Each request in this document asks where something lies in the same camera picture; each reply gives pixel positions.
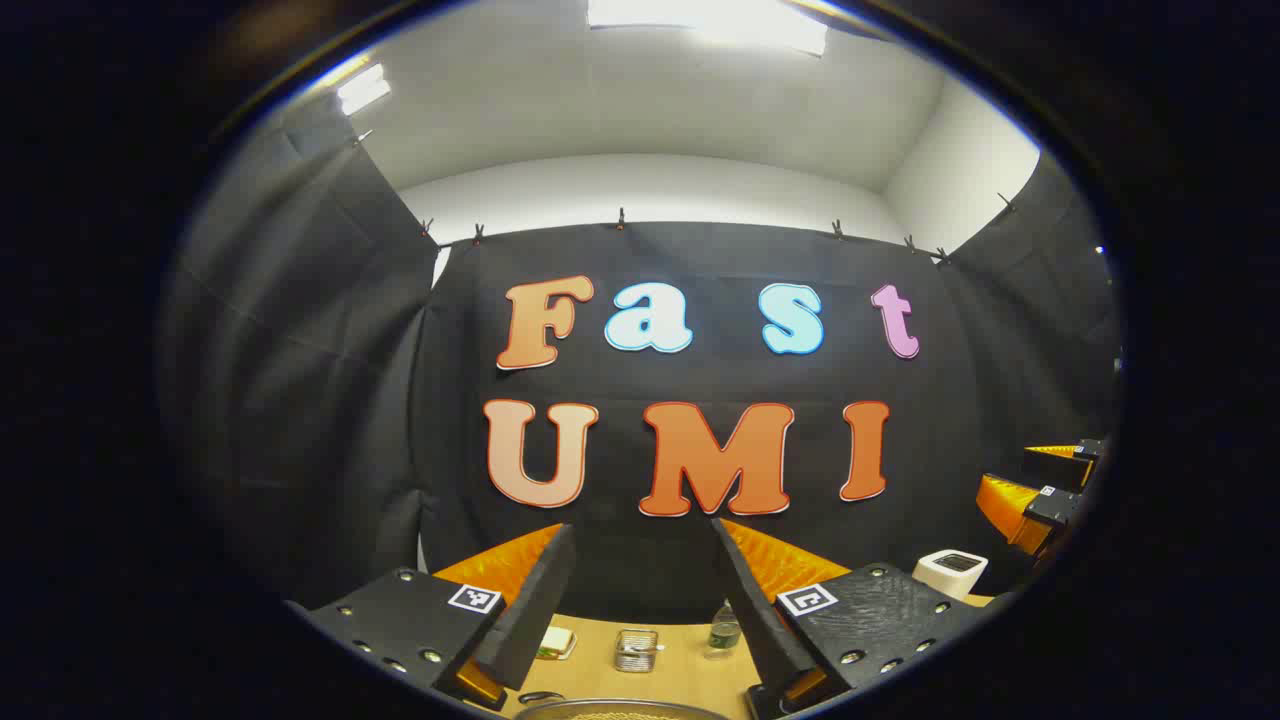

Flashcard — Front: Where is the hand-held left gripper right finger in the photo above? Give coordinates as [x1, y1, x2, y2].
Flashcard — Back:
[710, 517, 1001, 720]

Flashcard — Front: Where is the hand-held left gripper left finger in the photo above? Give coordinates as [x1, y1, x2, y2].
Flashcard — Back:
[285, 522, 579, 713]

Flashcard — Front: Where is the stainless steel pot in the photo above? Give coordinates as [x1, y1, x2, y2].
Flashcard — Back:
[515, 690, 736, 720]

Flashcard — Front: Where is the clear plastic water bottle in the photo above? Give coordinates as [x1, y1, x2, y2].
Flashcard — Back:
[706, 600, 743, 659]

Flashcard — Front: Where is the white toaster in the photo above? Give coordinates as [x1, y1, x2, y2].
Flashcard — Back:
[912, 548, 989, 601]

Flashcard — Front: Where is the row of black cloth clips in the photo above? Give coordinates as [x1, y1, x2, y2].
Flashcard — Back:
[350, 128, 1016, 263]

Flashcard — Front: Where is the small ceiling light panel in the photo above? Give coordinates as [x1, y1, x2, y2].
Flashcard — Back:
[335, 63, 393, 117]

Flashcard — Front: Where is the large ceiling light panel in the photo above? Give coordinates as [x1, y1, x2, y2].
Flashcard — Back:
[587, 0, 829, 56]

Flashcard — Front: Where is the metal wire holder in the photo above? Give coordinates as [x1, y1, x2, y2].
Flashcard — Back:
[613, 628, 663, 674]

